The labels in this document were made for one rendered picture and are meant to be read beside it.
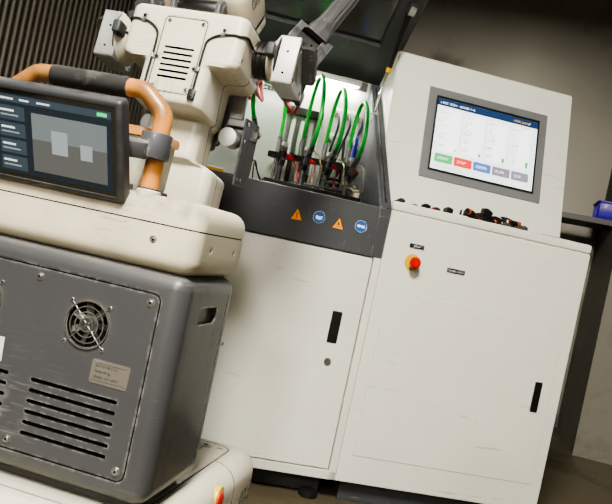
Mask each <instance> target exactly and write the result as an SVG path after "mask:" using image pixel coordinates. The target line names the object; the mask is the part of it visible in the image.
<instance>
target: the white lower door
mask: <svg viewBox="0 0 612 504"><path fill-rule="evenodd" d="M241 241H243V242H242V247H241V251H240V256H239V261H238V265H237V268H236V270H235V272H234V273H233V274H231V275H230V276H226V277H224V278H226V279H227V280H228V281H229V282H230V284H231V286H232V294H231V298H230V303H229V308H228V313H227V317H226V322H225V327H224V332H223V336H222V341H223V342H224V344H223V346H220V350H219V355H218V360H217V365H216V369H215V374H214V379H213V384H212V388H211V393H210V398H209V402H208V407H207V412H206V417H205V421H204V426H203V431H202V435H201V438H204V439H208V440H211V441H215V442H218V443H222V444H225V445H229V446H233V447H236V448H239V449H242V450H243V451H245V452H246V453H247V454H248V455H249V456H251V457H257V458H263V459H269V460H275V461H282V462H288V463H294V464H300V465H306V466H313V467H319V468H325V469H328V466H329V462H330V457H331V452H332V447H333V443H334V438H335V433H336V429H337V424H338V419H339V415H340V410H341V405H342V400H343V396H344V391H345V386H346V382H347V377H348V372H349V368H350V363H351V358H352V354H353V349H354V344H355V339H356V335H357V330H358V325H359V321H360V316H361V311H362V307H363V302H364V297H365V293H366V288H367V283H368V278H369V274H370V269H371V264H372V258H368V257H364V256H359V255H354V254H350V253H345V252H340V251H335V250H331V249H326V248H321V247H317V246H312V245H307V244H303V243H298V242H293V241H288V240H284V239H279V238H274V237H270V236H265V235H260V234H256V233H251V232H246V231H245V232H244V237H243V240H241ZM222 341H221V343H222Z"/></svg>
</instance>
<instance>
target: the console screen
mask: <svg viewBox="0 0 612 504"><path fill-rule="evenodd" d="M547 118H548V116H546V115H542V114H538V113H535V112H531V111H527V110H523V109H519V108H515V107H511V106H507V105H503V104H500V103H496V102H492V101H488V100H484V99H480V98H476V97H472V96H469V95H465V94H461V93H457V92H453V91H449V90H445V89H441V88H437V87H434V86H430V91H429V99H428V106H427V113H426V120H425V128H424V135H423V142H422V150H421V157H420V164H419V171H418V176H422V177H426V178H430V179H435V180H439V181H443V182H447V183H452V184H456V185H460V186H464V187H469V188H473V189H477V190H481V191H486V192H490V193H494V194H498V195H503V196H507V197H511V198H515V199H520V200H524V201H528V202H532V203H537V204H539V202H540V192H541V181H542V171H543V160H544V150H545V139H546V129H547Z"/></svg>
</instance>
